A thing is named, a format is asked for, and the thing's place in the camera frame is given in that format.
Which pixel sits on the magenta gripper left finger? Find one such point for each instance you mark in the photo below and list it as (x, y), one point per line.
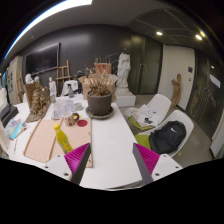
(77, 160)

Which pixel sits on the white chair far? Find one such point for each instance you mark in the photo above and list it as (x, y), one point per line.
(160, 104)

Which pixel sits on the floral ceramic mug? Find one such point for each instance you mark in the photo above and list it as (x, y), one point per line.
(71, 118)

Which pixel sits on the grey pot saucer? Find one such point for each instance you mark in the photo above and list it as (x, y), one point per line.
(106, 115)

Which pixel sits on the white statue pedestal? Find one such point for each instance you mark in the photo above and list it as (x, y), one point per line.
(124, 98)

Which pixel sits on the black backpack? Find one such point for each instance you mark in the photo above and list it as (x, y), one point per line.
(168, 138)

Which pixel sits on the clear plastic bag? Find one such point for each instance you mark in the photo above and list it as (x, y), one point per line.
(60, 107)

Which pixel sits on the small white figurine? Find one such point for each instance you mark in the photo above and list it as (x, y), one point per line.
(52, 87)

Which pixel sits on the brown cardboard sheet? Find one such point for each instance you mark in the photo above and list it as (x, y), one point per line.
(43, 146)

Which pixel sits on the wooden figure sculpture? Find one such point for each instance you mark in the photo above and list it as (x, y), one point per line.
(176, 90)

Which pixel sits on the papers on chair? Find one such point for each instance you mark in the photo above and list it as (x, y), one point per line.
(144, 116)

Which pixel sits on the white chair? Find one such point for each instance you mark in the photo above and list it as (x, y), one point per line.
(160, 104)
(176, 115)

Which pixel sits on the green folder on chair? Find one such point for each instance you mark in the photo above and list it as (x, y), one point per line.
(143, 140)

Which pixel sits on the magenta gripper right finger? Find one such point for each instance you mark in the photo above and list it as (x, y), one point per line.
(146, 160)

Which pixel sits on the wooden easel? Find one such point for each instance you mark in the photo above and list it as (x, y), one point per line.
(63, 73)

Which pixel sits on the dark wall screen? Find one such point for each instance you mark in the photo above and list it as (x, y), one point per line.
(43, 59)

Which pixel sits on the white chair near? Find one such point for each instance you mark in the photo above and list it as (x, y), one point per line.
(176, 115)

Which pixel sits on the colourful booklet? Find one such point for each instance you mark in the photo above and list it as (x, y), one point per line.
(12, 128)

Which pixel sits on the dark red round coaster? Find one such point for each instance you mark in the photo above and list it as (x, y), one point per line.
(82, 123)

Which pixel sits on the grey pot with dried plant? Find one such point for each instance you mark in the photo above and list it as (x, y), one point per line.
(99, 104)

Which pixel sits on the white headless statue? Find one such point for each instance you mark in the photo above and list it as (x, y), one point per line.
(123, 70)

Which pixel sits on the yellow plastic drink bottle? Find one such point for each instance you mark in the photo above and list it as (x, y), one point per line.
(62, 139)

